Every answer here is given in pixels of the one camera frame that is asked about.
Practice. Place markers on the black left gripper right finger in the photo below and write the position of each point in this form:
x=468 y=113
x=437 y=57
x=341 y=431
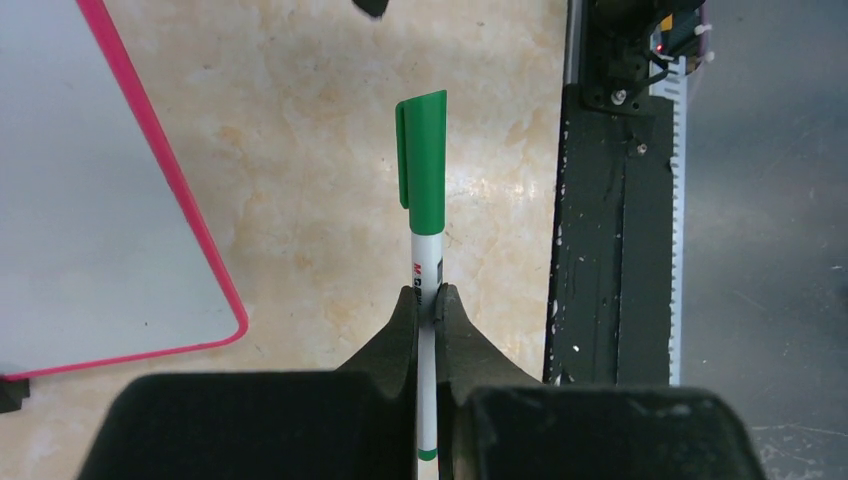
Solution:
x=498 y=422

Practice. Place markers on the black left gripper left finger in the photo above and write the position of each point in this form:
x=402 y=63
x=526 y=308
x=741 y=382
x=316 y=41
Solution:
x=352 y=422

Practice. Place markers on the pink framed whiteboard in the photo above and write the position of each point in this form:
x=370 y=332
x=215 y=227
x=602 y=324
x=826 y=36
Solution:
x=105 y=255

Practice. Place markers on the green capped whiteboard marker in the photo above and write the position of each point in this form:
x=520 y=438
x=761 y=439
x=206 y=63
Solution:
x=421 y=131

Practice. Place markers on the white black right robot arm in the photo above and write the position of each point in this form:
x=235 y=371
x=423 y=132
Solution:
x=610 y=55

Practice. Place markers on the black whiteboard foot clip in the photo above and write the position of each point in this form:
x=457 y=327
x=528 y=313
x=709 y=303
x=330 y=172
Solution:
x=13 y=393

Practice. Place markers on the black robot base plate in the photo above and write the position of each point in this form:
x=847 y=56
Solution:
x=609 y=300

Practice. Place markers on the white slotted cable duct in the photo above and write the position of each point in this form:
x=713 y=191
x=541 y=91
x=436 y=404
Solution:
x=674 y=87

